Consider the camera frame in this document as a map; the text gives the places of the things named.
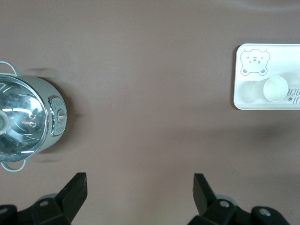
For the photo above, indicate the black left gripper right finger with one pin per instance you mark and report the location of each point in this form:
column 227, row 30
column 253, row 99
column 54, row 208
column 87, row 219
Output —
column 204, row 197

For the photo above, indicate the white plastic cup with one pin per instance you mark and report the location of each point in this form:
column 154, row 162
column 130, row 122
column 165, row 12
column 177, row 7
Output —
column 274, row 90

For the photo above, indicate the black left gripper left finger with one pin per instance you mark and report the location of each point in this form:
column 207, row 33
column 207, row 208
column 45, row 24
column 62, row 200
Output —
column 70, row 194

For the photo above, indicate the brown table cover sheet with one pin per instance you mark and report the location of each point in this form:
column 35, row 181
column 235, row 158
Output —
column 150, row 70

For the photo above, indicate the pale green electric pot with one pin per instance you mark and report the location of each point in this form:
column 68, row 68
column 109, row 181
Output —
column 48, row 86

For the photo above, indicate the cream bear print tray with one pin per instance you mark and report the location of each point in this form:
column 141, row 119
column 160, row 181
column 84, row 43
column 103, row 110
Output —
column 248, row 93

